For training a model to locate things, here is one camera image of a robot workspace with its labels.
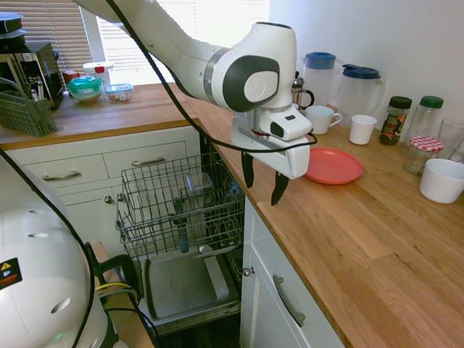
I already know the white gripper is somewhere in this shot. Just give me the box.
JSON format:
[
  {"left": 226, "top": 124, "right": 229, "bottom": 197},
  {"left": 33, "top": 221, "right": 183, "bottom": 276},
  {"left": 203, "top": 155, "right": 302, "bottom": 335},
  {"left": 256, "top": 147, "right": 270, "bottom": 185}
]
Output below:
[{"left": 231, "top": 114, "right": 311, "bottom": 207}]

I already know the coral red plastic plate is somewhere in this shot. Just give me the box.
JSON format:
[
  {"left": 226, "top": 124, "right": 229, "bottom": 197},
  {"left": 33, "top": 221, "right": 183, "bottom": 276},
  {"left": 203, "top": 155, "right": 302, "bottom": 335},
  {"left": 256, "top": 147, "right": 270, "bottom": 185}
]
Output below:
[{"left": 303, "top": 147, "right": 364, "bottom": 186}]

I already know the steel dishwasher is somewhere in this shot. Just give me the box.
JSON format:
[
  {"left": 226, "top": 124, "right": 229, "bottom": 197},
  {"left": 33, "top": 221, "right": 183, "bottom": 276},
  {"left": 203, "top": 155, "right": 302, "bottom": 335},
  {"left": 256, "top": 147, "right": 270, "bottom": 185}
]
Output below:
[{"left": 139, "top": 126, "right": 247, "bottom": 336}]

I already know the clear plastic container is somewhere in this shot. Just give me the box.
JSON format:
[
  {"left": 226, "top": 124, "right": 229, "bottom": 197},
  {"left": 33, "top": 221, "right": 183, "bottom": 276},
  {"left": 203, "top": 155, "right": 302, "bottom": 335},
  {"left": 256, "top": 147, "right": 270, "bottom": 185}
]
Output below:
[{"left": 186, "top": 173, "right": 213, "bottom": 199}]

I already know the white ceramic mug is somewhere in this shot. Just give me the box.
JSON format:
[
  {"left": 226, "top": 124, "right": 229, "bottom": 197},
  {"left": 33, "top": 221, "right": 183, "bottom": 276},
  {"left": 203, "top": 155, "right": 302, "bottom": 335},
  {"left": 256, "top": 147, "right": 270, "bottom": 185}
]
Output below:
[{"left": 305, "top": 105, "right": 343, "bottom": 136}]

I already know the glass french press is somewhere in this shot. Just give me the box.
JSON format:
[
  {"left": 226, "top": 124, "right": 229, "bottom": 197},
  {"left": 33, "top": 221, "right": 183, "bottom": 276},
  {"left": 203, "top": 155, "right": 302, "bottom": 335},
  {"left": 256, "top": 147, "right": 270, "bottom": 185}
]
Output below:
[{"left": 291, "top": 70, "right": 315, "bottom": 112}]

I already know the white ribbed cup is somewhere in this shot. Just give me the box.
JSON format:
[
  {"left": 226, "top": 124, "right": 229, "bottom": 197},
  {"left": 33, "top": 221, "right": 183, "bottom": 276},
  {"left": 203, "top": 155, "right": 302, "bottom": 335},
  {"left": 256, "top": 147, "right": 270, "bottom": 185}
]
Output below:
[{"left": 349, "top": 115, "right": 378, "bottom": 146}]

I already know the clear pitcher light blue lid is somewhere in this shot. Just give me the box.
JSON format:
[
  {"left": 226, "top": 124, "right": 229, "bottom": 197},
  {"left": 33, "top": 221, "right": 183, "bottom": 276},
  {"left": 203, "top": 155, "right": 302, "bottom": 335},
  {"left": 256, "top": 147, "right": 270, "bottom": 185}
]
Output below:
[{"left": 302, "top": 51, "right": 344, "bottom": 109}]

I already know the clear pitcher dark blue lid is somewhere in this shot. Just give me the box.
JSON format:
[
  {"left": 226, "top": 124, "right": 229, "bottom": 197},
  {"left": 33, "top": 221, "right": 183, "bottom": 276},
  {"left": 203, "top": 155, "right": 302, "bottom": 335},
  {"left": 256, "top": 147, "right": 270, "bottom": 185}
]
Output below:
[{"left": 336, "top": 64, "right": 387, "bottom": 128}]

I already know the white door cabinet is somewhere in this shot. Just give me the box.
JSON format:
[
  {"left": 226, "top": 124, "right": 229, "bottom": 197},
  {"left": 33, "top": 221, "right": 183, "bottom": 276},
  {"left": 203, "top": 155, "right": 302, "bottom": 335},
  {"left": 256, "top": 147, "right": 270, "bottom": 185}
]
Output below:
[{"left": 239, "top": 197, "right": 345, "bottom": 348}]

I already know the spice jar black lid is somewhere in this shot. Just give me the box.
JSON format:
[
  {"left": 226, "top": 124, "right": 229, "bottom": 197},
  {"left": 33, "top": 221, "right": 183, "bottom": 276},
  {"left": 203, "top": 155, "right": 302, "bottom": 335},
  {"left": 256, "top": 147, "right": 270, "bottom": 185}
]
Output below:
[{"left": 378, "top": 96, "right": 413, "bottom": 146}]

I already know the glass jar red checkered lid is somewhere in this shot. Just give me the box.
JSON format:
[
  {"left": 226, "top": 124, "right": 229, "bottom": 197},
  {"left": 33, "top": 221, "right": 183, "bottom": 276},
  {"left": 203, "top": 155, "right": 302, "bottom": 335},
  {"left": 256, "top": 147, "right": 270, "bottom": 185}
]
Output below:
[{"left": 402, "top": 135, "right": 445, "bottom": 176}]

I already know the black clamp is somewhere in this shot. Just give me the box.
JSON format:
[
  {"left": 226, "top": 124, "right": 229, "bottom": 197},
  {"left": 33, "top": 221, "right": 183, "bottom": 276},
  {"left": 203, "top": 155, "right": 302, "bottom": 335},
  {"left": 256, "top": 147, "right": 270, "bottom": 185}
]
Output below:
[{"left": 94, "top": 254, "right": 141, "bottom": 302}]

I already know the clear container blue lid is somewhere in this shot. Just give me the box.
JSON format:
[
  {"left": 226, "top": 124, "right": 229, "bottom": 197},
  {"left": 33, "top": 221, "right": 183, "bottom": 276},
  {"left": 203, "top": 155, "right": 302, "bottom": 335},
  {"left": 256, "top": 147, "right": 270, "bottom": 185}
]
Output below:
[{"left": 104, "top": 83, "right": 134, "bottom": 104}]

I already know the white drawer cabinet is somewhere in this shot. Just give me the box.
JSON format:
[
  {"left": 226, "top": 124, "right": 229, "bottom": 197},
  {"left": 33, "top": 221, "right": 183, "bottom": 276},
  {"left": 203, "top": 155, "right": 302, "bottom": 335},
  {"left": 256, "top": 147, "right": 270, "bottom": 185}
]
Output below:
[{"left": 0, "top": 125, "right": 202, "bottom": 262}]

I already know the clear jar green lid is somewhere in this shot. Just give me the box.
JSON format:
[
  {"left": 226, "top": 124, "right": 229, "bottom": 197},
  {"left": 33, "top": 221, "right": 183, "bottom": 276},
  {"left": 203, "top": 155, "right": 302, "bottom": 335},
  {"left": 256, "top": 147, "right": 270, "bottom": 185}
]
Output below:
[{"left": 413, "top": 95, "right": 444, "bottom": 146}]

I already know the white round bowl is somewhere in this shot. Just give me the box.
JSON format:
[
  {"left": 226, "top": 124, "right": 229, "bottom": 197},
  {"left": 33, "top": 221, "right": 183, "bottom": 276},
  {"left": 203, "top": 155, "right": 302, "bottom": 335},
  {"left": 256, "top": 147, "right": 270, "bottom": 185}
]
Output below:
[{"left": 418, "top": 158, "right": 464, "bottom": 204}]

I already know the clear drinking glass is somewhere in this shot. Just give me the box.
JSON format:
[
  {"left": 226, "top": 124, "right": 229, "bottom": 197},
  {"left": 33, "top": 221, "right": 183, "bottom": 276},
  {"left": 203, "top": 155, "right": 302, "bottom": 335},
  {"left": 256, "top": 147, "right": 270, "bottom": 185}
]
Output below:
[{"left": 436, "top": 118, "right": 464, "bottom": 162}]

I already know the white container red clip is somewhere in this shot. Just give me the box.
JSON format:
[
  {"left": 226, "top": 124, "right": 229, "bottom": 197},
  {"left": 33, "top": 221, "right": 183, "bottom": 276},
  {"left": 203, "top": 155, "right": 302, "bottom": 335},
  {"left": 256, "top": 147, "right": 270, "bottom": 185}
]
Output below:
[{"left": 82, "top": 61, "right": 115, "bottom": 86}]

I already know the wooden mounting board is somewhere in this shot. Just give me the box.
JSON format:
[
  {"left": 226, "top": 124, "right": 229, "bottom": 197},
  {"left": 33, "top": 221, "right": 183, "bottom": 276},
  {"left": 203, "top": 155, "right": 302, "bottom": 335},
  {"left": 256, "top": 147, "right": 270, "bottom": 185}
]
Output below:
[{"left": 90, "top": 241, "right": 155, "bottom": 348}]

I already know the bowl with teal lid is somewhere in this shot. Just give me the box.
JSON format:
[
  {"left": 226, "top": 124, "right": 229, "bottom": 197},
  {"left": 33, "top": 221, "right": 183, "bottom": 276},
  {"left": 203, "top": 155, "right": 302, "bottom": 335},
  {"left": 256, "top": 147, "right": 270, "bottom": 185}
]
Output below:
[{"left": 66, "top": 75, "right": 104, "bottom": 105}]

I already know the small red box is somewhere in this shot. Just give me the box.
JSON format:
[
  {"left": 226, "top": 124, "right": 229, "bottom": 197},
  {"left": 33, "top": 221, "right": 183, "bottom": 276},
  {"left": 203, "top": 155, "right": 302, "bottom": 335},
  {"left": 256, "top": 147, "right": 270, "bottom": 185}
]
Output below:
[{"left": 61, "top": 69, "right": 80, "bottom": 86}]

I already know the grey plastic cutlery basket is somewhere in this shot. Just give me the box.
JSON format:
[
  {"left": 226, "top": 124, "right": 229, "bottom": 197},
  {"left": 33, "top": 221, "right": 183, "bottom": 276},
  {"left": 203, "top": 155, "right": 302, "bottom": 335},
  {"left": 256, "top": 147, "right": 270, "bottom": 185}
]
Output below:
[{"left": 0, "top": 78, "right": 59, "bottom": 138}]

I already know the black countertop appliance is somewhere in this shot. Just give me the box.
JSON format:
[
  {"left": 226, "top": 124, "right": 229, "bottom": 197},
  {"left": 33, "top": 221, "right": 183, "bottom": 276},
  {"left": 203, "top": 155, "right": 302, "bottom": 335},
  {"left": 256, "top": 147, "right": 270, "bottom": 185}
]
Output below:
[{"left": 0, "top": 41, "right": 65, "bottom": 109}]

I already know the black lidded food container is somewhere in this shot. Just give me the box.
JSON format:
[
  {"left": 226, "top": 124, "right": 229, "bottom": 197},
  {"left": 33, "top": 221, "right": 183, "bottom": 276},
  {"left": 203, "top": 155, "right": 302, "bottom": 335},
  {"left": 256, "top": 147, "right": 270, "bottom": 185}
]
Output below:
[
  {"left": 0, "top": 12, "right": 25, "bottom": 33},
  {"left": 0, "top": 29, "right": 28, "bottom": 51}
]

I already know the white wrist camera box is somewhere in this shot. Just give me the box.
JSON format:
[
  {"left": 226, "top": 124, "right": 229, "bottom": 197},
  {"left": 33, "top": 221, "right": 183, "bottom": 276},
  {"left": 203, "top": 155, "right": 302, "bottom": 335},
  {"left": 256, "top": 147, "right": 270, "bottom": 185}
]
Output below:
[{"left": 268, "top": 109, "right": 313, "bottom": 142}]

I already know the blue handled utensil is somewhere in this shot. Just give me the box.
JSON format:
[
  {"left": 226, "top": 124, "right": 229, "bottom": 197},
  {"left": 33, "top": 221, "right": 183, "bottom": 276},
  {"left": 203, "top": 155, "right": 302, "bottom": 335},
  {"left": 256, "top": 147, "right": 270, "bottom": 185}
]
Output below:
[{"left": 173, "top": 197, "right": 189, "bottom": 254}]

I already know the curved metal drawer handle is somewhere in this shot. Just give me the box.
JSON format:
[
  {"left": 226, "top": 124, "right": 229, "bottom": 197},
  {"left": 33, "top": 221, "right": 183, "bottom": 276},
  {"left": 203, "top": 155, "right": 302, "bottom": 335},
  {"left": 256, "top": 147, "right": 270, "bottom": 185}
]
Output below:
[
  {"left": 130, "top": 157, "right": 167, "bottom": 167},
  {"left": 41, "top": 170, "right": 81, "bottom": 181}
]

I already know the curved metal door handle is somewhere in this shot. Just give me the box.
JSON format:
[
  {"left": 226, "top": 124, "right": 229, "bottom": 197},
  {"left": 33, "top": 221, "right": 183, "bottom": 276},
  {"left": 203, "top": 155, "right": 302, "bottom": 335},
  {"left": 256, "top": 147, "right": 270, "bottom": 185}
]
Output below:
[{"left": 272, "top": 274, "right": 307, "bottom": 328}]

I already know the grey wire dishwasher rack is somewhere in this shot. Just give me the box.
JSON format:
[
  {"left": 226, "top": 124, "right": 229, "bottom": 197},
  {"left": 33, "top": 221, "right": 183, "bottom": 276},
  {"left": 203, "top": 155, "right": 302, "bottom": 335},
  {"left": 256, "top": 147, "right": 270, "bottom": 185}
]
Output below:
[{"left": 115, "top": 152, "right": 246, "bottom": 260}]

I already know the yellow cable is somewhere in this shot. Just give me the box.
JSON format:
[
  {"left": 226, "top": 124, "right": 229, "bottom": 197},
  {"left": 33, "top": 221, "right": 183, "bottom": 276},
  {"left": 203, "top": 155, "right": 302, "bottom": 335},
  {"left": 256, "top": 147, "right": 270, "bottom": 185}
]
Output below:
[{"left": 96, "top": 281, "right": 131, "bottom": 291}]

